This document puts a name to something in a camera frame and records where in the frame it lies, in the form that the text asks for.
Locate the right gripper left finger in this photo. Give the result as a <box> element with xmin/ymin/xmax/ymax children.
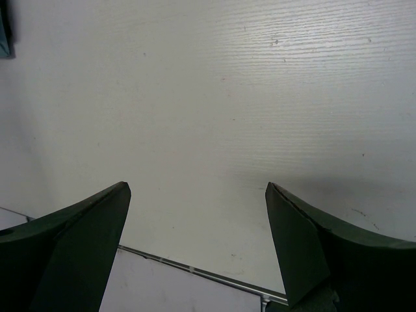
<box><xmin>1</xmin><ymin>181</ymin><xmax>131</xmax><ymax>311</ymax></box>

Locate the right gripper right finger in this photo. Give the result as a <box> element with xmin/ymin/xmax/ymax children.
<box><xmin>265</xmin><ymin>183</ymin><xmax>415</xmax><ymax>311</ymax></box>

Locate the grey-blue folded t-shirt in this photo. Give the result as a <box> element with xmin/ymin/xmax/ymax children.
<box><xmin>0</xmin><ymin>0</ymin><xmax>15</xmax><ymax>59</ymax></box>

